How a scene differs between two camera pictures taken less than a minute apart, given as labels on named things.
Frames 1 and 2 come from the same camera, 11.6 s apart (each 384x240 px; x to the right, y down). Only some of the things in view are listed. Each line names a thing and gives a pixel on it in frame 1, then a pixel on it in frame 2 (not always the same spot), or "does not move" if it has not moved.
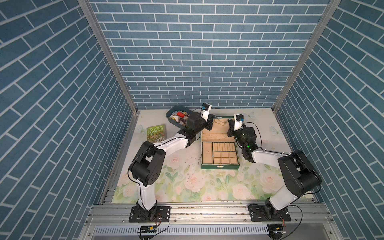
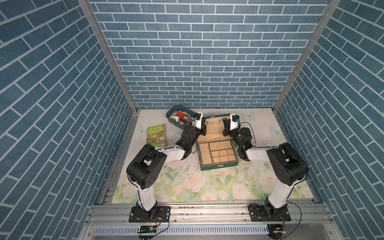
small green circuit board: x=148 y=229 does not move
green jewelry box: x=218 y=150 does not move
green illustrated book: x=156 y=134 does not move
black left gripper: x=208 y=122 to x=202 y=130
